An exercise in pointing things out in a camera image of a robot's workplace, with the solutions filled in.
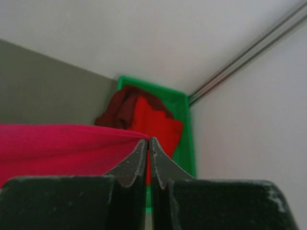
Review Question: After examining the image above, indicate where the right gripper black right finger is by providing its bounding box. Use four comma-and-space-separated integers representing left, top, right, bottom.
149, 138, 298, 230

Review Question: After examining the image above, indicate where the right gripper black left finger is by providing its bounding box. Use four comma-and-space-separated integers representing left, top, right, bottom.
0, 139, 147, 230

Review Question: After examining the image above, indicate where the crimson red t-shirt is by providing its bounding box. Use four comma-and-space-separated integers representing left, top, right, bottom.
0, 124, 149, 185

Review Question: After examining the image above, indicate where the bright red t-shirt in bin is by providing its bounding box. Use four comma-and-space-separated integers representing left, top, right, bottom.
127, 95, 184, 185

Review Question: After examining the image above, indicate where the dark maroon t-shirt in bin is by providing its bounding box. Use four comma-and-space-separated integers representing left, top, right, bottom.
94, 85, 174, 129

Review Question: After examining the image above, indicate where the green plastic bin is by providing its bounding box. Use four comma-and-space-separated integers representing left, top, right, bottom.
117, 75, 198, 214

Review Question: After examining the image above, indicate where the right aluminium corner post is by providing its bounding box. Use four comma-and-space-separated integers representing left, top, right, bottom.
189, 0, 307, 107

